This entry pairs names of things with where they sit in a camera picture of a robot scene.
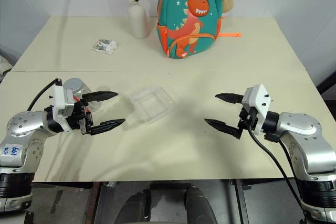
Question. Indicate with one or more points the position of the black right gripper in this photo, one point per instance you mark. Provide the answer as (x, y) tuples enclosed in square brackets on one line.
[(248, 119)]

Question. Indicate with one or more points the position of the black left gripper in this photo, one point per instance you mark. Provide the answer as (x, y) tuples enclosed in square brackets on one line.
[(80, 119)]

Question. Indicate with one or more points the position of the clear cup with red stripe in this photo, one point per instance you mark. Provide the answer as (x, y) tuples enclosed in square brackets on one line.
[(89, 89)]

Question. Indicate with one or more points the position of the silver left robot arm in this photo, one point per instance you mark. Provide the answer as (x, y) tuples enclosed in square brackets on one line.
[(23, 127)]

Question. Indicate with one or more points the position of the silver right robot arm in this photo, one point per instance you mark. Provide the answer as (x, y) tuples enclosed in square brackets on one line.
[(302, 129)]

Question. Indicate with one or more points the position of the clear plastic container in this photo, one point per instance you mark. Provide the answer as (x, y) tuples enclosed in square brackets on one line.
[(149, 106)]

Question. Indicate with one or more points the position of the small white green box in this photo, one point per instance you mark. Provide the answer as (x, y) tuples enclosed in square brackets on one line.
[(105, 47)]

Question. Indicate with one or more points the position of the black metal table leg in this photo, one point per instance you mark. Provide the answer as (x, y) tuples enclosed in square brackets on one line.
[(241, 203)]

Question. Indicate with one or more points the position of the rusty metal beam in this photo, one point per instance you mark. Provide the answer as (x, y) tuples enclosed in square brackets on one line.
[(92, 203)]

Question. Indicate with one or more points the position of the white ceramic vase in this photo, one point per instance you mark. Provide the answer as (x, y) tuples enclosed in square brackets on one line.
[(138, 22)]

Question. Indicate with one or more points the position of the dark rounded shape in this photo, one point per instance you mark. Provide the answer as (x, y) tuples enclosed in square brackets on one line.
[(136, 208), (200, 205)]

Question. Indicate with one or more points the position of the teal dinosaur backpack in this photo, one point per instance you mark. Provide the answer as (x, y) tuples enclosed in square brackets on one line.
[(189, 24)]

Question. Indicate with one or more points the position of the white handwritten label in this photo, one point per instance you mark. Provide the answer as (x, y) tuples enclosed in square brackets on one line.
[(10, 153)]

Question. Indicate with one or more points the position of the dark furniture piece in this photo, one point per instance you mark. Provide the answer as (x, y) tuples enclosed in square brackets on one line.
[(328, 85)]

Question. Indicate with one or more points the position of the white crumpled cloth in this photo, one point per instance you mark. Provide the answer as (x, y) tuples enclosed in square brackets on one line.
[(5, 68)]

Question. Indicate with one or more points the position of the beige plush toy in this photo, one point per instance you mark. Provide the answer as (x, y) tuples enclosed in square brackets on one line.
[(228, 1)]

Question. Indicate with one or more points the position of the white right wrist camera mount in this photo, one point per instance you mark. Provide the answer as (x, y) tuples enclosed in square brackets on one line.
[(261, 103)]

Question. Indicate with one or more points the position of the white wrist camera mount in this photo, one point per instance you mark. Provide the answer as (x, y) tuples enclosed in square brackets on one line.
[(59, 98), (261, 103)]

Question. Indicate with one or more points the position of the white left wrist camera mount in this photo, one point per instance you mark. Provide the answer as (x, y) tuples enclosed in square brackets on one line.
[(59, 98)]

